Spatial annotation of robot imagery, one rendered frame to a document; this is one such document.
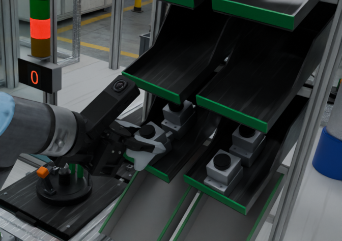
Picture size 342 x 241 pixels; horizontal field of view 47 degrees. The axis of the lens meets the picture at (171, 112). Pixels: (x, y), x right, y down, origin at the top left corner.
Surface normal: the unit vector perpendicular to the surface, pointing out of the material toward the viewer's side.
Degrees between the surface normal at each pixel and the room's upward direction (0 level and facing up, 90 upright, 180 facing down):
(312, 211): 0
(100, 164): 94
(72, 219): 0
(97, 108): 37
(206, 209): 45
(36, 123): 66
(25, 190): 0
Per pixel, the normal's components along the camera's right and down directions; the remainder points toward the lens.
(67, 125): 0.80, -0.23
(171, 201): -0.35, -0.44
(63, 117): 0.74, -0.51
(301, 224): 0.12, -0.90
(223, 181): -0.61, 0.62
